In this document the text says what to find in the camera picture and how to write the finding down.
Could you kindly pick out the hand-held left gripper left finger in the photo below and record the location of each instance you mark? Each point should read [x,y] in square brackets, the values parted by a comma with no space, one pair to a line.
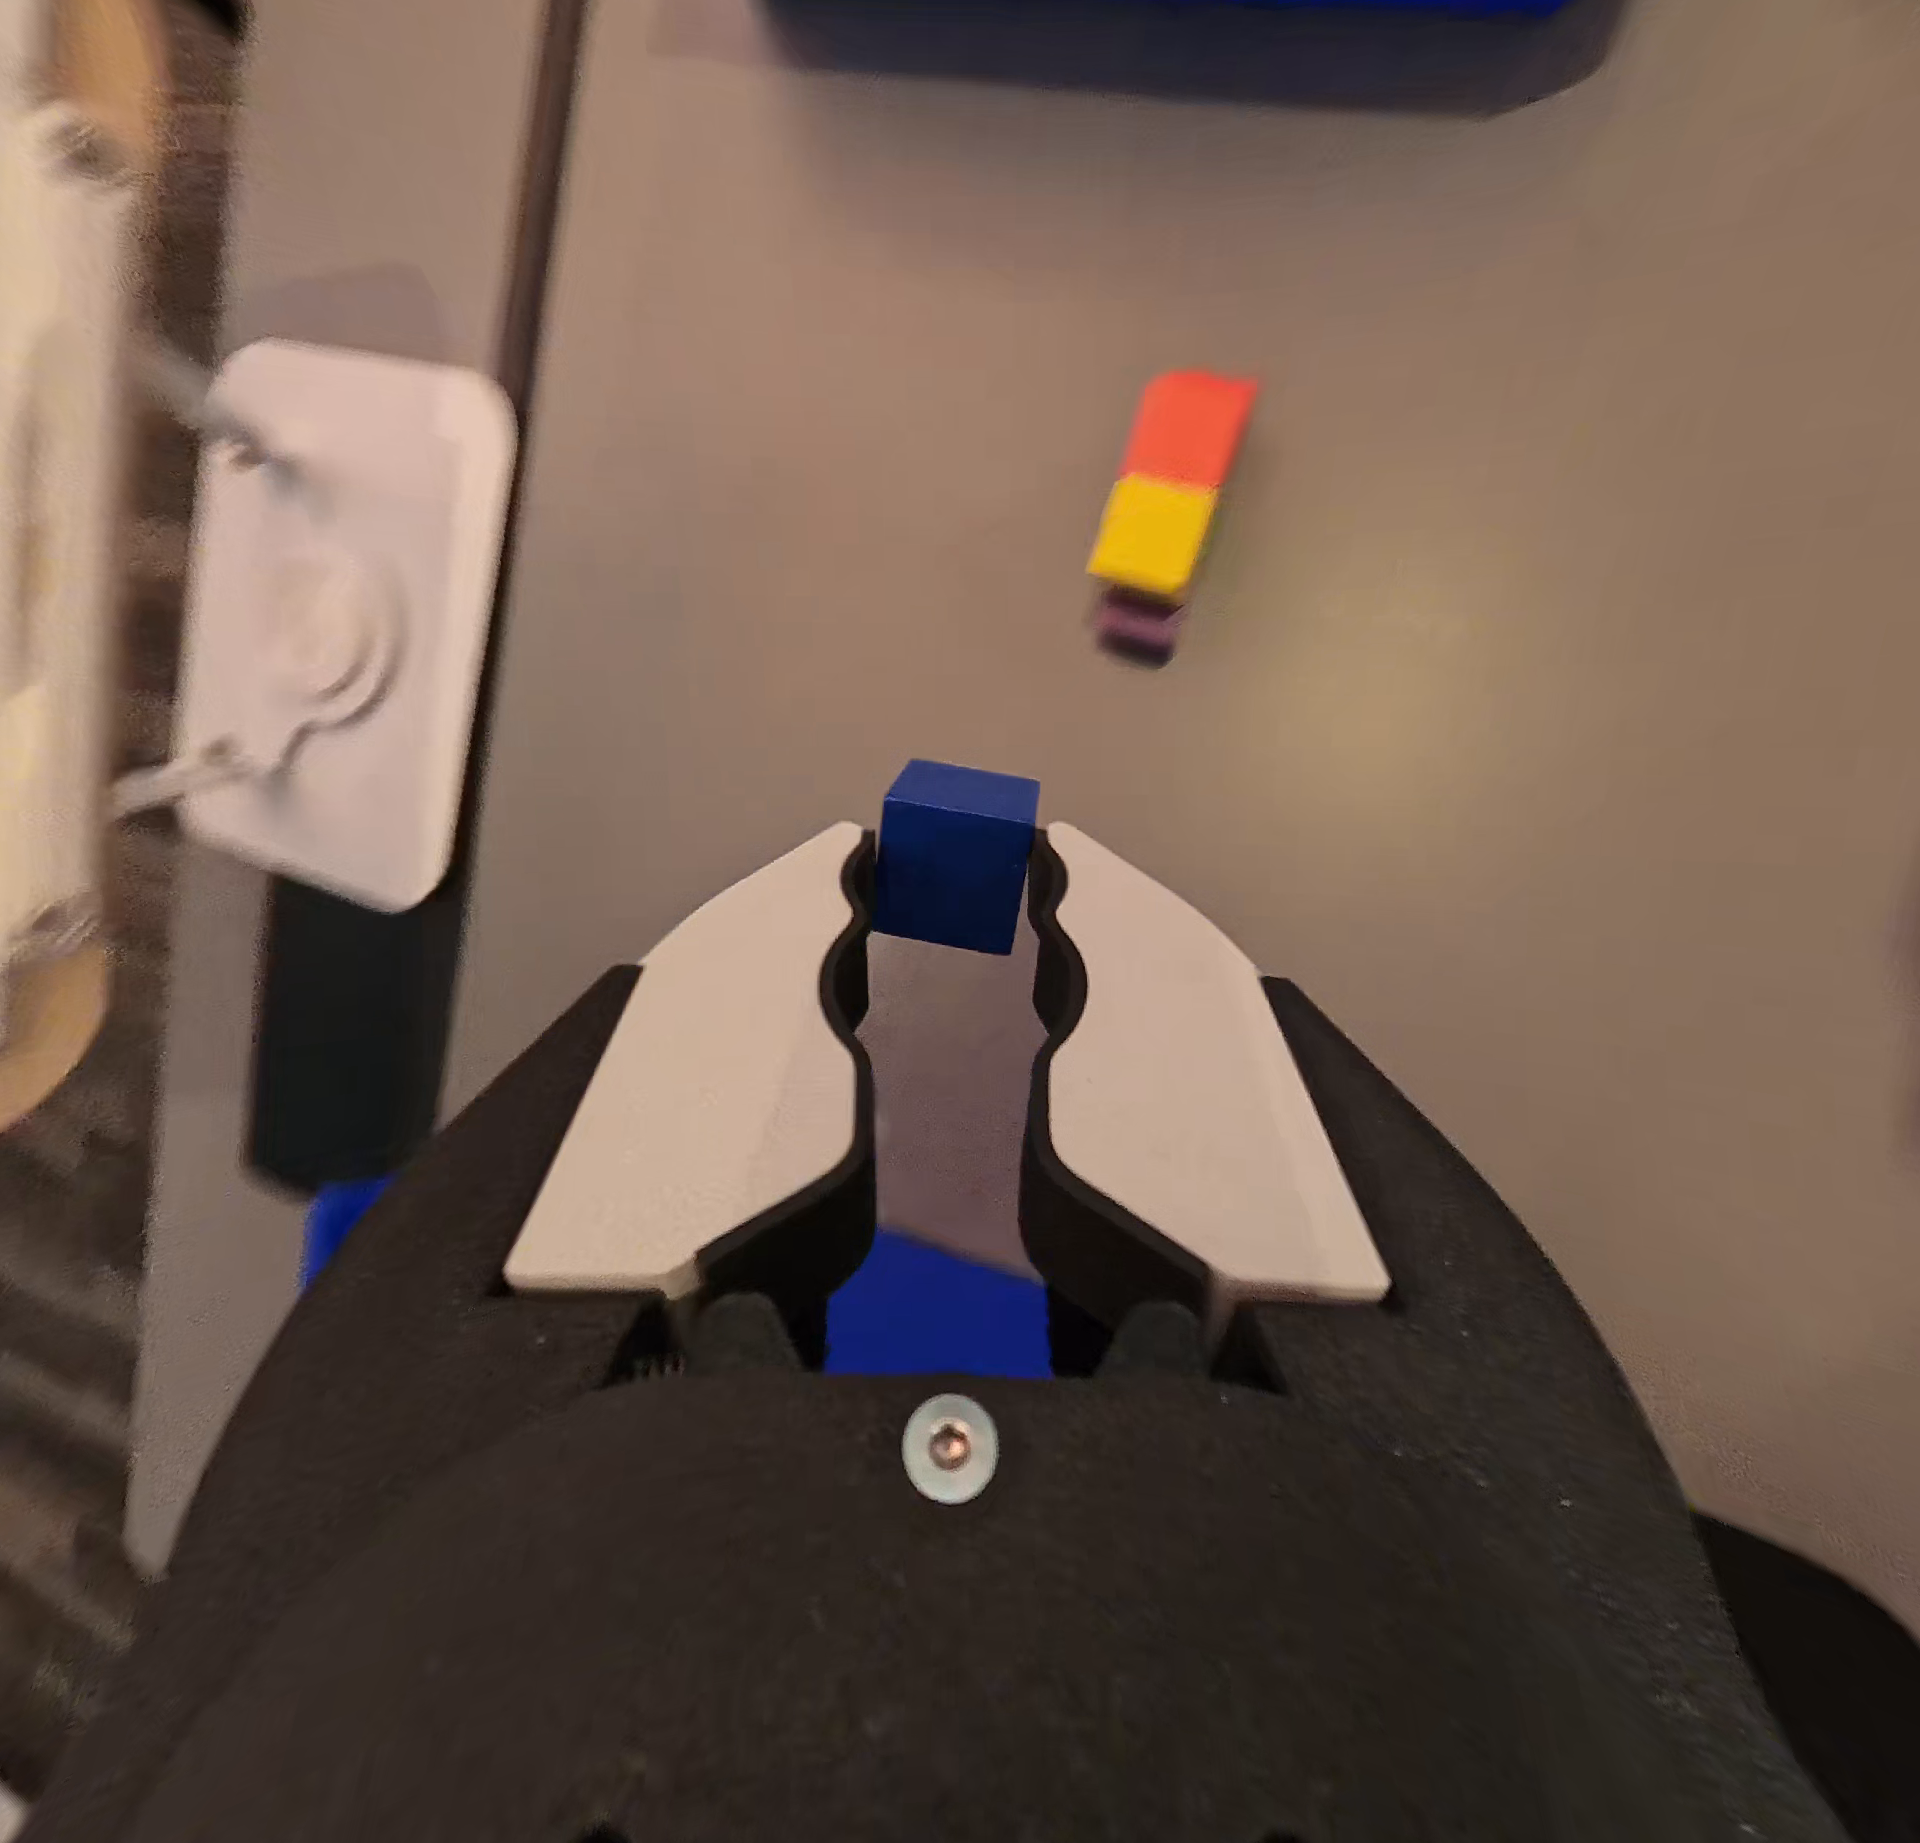
[691,1110]

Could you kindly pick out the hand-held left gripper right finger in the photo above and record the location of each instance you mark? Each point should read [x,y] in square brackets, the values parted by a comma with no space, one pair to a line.
[1216,1110]

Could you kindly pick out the blue wooden cube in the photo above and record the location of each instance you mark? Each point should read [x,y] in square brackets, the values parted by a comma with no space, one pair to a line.
[952,861]

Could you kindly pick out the purple wooden cube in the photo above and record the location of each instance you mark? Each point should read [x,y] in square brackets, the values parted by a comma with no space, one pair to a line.
[1136,628]

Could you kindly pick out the yellow wooden cube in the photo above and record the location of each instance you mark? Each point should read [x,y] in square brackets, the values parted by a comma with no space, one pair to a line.
[1150,530]

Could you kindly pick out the orange wooden cube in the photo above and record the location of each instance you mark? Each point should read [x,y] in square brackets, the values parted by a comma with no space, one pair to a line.
[1191,425]

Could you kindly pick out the white document stand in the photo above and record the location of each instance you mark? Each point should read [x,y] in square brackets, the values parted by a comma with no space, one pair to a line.
[45,1020]

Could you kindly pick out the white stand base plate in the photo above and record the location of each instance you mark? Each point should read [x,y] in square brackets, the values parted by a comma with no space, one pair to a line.
[360,599]

